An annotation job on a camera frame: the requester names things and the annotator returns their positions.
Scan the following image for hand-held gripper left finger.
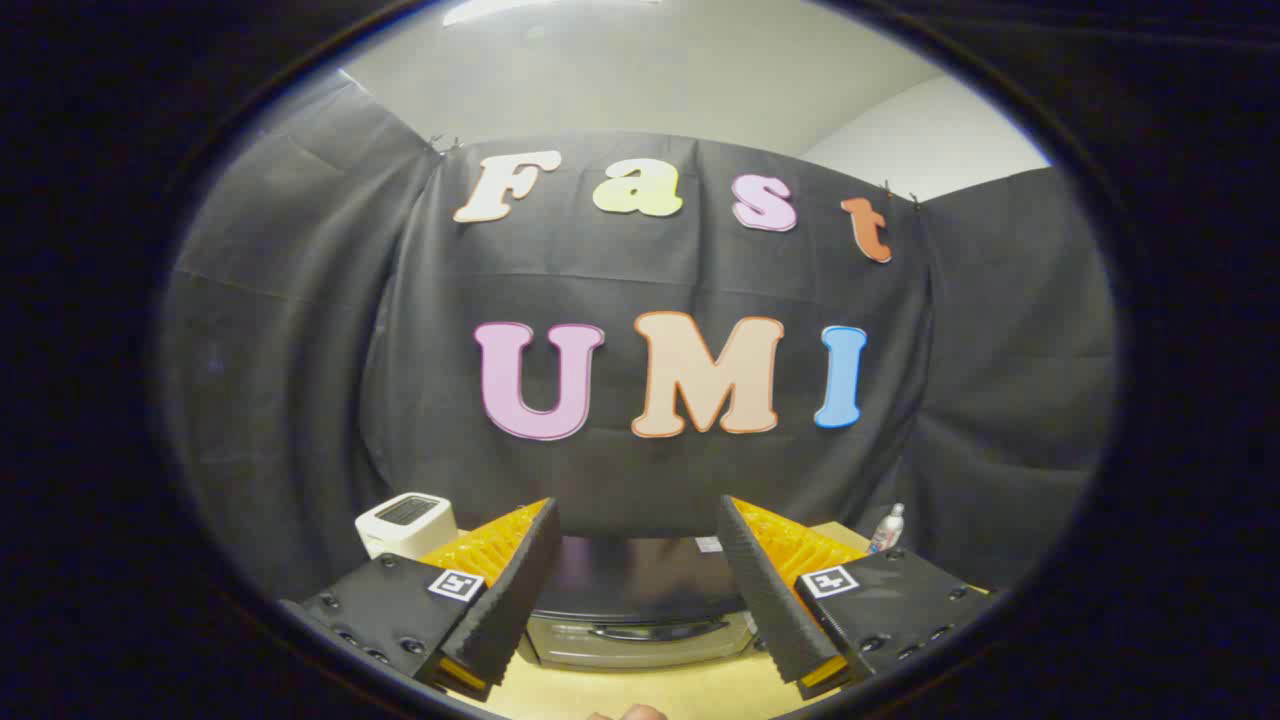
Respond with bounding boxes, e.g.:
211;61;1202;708
280;497;562;702

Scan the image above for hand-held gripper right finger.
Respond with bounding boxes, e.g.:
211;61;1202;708
716;494;1002;702

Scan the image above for black toaster oven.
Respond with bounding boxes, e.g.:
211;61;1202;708
518;534;769;670

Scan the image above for white bread toaster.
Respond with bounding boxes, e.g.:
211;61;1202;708
355;492;460;561

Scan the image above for white pink bottle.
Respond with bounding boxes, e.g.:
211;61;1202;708
867;503;906;555

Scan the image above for black backdrop cloth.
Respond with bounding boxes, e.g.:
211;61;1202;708
158;68;1117;603

